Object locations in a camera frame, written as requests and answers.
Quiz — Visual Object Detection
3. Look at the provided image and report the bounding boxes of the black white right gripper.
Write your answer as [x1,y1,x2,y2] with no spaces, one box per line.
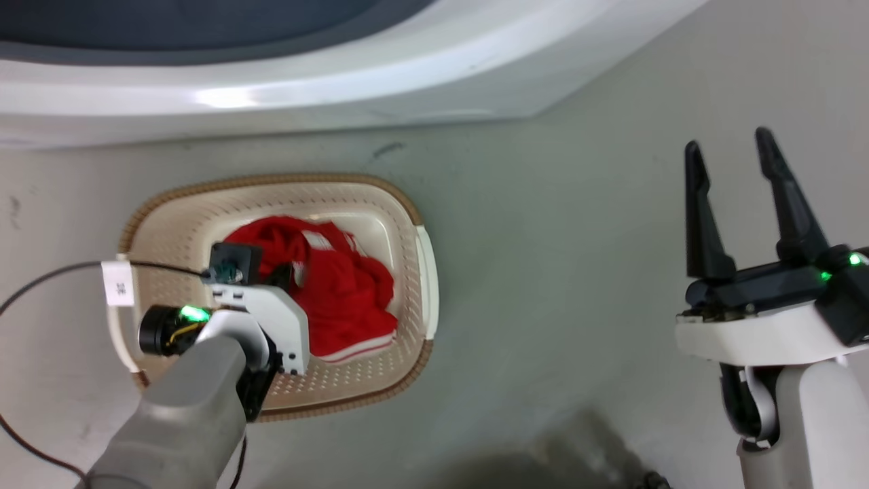
[676,127,869,365]

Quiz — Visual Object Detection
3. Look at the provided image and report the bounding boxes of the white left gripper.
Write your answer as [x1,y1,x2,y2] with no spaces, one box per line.
[210,284,311,376]

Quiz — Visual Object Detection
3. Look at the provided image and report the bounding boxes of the red cloth garment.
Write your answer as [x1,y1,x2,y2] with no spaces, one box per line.
[223,216,398,363]

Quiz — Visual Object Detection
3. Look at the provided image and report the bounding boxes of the beige perforated laundry basket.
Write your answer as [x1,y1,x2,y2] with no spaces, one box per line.
[107,173,440,422]

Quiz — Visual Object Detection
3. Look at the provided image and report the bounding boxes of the white front-load washing machine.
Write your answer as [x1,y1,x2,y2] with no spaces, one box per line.
[0,0,710,150]

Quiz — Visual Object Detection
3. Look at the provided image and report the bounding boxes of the white cable label tag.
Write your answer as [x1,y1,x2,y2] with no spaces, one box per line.
[100,261,135,308]

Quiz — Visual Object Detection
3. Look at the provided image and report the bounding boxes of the thin black cable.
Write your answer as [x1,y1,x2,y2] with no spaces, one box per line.
[0,413,88,482]
[0,260,211,317]

